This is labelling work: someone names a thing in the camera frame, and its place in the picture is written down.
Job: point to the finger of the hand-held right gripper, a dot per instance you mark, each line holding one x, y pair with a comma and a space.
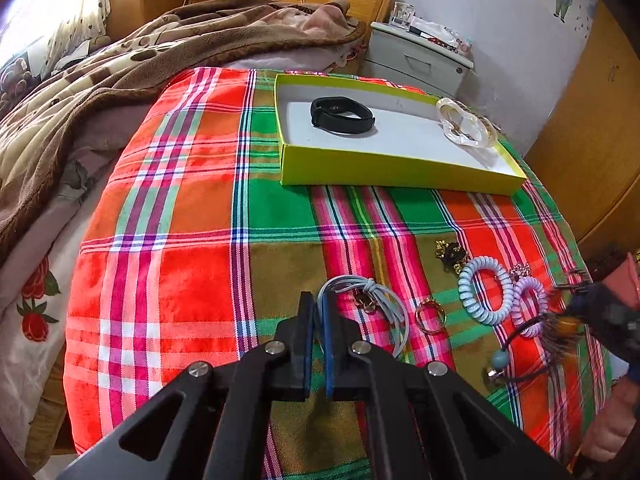
575, 302

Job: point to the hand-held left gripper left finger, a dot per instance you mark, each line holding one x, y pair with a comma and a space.
307, 345

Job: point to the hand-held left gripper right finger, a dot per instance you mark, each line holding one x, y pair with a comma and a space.
330, 355

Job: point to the rhinestone hair clip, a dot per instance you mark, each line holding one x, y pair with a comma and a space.
520, 270

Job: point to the black and gold hair clip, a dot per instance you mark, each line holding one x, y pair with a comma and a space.
450, 255

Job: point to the green cardboard box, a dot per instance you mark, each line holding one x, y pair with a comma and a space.
400, 135

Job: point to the person's right hand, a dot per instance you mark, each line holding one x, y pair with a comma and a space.
612, 425

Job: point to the plaid cloth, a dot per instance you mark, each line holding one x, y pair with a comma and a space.
175, 260

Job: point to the clear plastic hair claw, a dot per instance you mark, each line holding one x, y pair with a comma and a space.
450, 125

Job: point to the black smart band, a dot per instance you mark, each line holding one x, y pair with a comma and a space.
320, 110

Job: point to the floral bed sheet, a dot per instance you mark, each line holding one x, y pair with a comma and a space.
40, 310

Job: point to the mauve quilt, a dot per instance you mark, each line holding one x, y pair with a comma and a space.
125, 125

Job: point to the clutter of small packets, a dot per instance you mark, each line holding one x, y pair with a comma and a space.
445, 35

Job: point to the grey nightstand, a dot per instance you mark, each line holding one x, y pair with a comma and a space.
400, 52

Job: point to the brown patterned blanket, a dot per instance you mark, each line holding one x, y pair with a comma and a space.
100, 100

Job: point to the pink blanket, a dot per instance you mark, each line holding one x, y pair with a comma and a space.
320, 22

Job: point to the clear glass container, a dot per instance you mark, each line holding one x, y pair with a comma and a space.
402, 15

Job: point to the brown teddy bear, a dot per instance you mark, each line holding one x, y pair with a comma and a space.
12, 80

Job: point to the spotted curtain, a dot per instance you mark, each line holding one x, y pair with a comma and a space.
85, 0

